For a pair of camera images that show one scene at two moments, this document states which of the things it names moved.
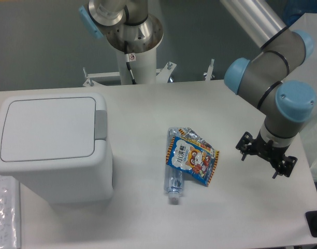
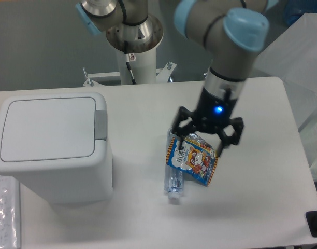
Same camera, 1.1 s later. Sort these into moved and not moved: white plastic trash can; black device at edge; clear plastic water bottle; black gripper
Moved: black gripper
Not moved: black device at edge; white plastic trash can; clear plastic water bottle
